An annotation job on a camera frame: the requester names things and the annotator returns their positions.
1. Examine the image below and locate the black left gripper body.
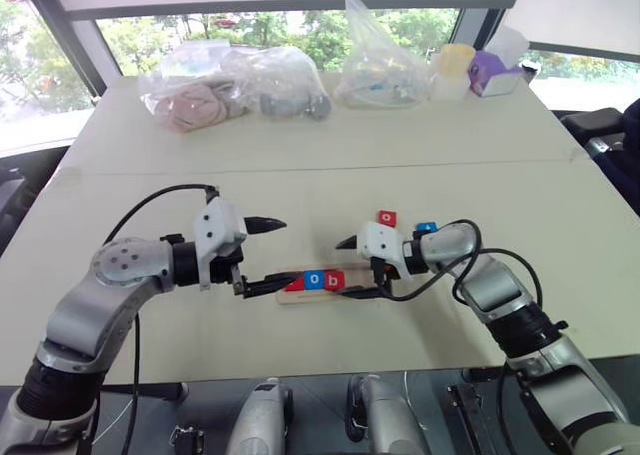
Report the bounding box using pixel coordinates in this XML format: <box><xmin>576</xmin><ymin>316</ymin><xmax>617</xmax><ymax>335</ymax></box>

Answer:
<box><xmin>208</xmin><ymin>245</ymin><xmax>249</xmax><ymax>297</ymax></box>

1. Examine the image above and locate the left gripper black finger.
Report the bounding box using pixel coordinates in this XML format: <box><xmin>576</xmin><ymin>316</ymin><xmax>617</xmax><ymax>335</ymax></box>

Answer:
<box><xmin>244</xmin><ymin>216</ymin><xmax>288</xmax><ymax>236</ymax></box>
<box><xmin>242</xmin><ymin>272</ymin><xmax>304</xmax><ymax>301</ymax></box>

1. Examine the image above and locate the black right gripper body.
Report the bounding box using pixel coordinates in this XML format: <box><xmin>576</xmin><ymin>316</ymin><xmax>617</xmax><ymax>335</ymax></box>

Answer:
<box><xmin>370</xmin><ymin>257</ymin><xmax>399</xmax><ymax>297</ymax></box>

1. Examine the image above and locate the long wooden letter tray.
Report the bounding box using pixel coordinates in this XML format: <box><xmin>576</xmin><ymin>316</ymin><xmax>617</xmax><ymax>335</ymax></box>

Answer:
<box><xmin>275</xmin><ymin>262</ymin><xmax>382</xmax><ymax>307</ymax></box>

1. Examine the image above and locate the silver rounded robot leg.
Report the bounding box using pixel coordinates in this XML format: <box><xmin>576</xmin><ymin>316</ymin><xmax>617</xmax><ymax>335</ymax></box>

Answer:
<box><xmin>226</xmin><ymin>376</ymin><xmax>297</xmax><ymax>455</ymax></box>
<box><xmin>346</xmin><ymin>373</ymin><xmax>432</xmax><ymax>455</ymax></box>

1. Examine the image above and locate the plastic bag with grey items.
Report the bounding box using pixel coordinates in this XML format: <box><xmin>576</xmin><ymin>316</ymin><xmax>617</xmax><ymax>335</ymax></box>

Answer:
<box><xmin>219</xmin><ymin>45</ymin><xmax>333</xmax><ymax>123</ymax></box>

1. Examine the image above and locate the plastic bag with pink items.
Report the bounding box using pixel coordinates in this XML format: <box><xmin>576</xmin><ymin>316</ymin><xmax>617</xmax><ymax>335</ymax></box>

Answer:
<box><xmin>138</xmin><ymin>41</ymin><xmax>262</xmax><ymax>135</ymax></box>

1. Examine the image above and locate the small black clip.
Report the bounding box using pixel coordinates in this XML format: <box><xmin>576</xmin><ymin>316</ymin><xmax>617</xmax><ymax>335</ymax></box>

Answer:
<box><xmin>168</xmin><ymin>423</ymin><xmax>207</xmax><ymax>450</ymax></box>

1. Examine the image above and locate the yellow plastic cup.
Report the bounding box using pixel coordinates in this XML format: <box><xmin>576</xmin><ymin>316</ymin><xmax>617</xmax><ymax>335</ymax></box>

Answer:
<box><xmin>431</xmin><ymin>43</ymin><xmax>477</xmax><ymax>80</ymax></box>

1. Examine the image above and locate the purple tissue box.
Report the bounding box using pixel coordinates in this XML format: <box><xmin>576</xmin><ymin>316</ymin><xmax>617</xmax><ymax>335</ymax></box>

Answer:
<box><xmin>466</xmin><ymin>24</ymin><xmax>530</xmax><ymax>99</ymax></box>

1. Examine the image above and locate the dark seat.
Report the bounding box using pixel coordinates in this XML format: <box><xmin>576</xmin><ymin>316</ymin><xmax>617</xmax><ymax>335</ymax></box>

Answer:
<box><xmin>0</xmin><ymin>146</ymin><xmax>72</xmax><ymax>257</ymax></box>

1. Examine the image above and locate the black chair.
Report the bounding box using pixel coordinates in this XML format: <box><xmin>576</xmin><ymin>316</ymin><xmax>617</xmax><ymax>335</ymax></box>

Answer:
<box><xmin>558</xmin><ymin>96</ymin><xmax>640</xmax><ymax>199</ymax></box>

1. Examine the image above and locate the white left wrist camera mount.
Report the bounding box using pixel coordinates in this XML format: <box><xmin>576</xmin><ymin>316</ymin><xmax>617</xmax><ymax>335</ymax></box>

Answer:
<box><xmin>193</xmin><ymin>197</ymin><xmax>249</xmax><ymax>293</ymax></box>

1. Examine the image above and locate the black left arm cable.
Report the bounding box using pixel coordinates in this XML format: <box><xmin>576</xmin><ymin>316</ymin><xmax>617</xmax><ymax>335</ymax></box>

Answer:
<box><xmin>101</xmin><ymin>183</ymin><xmax>223</xmax><ymax>455</ymax></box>

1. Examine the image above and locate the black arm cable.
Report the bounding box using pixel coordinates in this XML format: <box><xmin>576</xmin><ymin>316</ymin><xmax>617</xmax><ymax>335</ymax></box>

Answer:
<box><xmin>101</xmin><ymin>183</ymin><xmax>223</xmax><ymax>455</ymax></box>
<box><xmin>377</xmin><ymin>218</ymin><xmax>546</xmax><ymax>307</ymax></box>

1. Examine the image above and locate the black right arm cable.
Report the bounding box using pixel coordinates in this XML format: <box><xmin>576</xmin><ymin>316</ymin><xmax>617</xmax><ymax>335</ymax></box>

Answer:
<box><xmin>377</xmin><ymin>218</ymin><xmax>546</xmax><ymax>307</ymax></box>

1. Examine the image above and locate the black metal bracket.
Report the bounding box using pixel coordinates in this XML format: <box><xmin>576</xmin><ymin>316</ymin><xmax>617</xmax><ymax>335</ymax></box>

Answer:
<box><xmin>445</xmin><ymin>381</ymin><xmax>485</xmax><ymax>455</ymax></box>

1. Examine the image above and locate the clear plastic bag with cables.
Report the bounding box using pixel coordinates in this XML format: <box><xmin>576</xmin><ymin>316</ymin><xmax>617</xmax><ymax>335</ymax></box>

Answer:
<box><xmin>333</xmin><ymin>0</ymin><xmax>432</xmax><ymax>110</ymax></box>

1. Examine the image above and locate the dark window frame post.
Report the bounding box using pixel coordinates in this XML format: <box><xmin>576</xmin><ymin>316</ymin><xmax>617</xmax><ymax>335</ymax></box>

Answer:
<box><xmin>18</xmin><ymin>0</ymin><xmax>110</xmax><ymax>107</ymax></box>

